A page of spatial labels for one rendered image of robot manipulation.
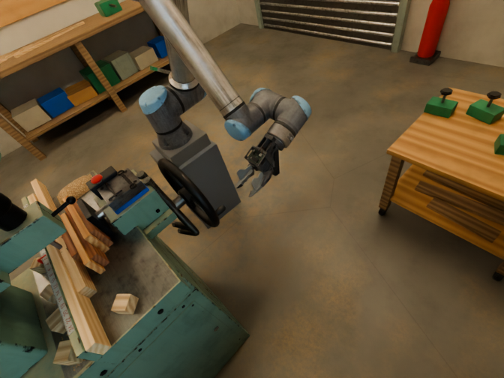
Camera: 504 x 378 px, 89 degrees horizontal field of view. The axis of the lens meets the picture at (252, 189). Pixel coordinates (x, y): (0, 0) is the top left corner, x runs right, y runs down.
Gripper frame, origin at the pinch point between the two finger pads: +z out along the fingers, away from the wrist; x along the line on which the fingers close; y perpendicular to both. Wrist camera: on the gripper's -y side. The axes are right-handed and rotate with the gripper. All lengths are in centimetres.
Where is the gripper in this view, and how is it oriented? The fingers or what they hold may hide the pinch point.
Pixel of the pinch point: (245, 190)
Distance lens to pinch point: 90.7
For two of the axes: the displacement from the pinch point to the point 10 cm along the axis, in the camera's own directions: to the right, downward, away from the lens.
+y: -4.5, -3.7, -8.2
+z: -5.8, 8.1, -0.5
